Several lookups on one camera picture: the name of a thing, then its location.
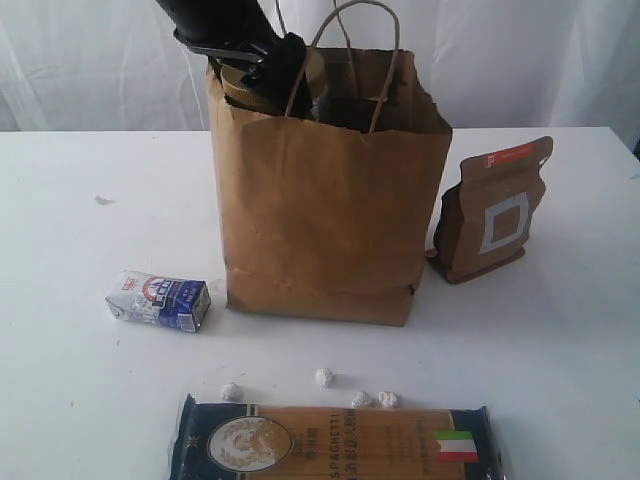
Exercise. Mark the brown paper bag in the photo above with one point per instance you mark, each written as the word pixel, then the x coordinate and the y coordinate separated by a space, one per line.
pixel 329 220

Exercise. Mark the clear jar with gold lid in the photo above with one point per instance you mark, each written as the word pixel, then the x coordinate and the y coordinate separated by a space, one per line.
pixel 255 100

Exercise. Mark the small blue milk carton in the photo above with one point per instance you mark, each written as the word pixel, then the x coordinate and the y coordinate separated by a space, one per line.
pixel 173 303

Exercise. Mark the brown stand-up pouch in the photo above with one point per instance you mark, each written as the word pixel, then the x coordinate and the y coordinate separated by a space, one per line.
pixel 485 218

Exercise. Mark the spaghetti package dark blue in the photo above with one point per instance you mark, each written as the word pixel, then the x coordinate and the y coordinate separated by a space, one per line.
pixel 249 441

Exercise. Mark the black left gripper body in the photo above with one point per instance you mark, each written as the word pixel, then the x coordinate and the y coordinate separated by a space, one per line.
pixel 228 31

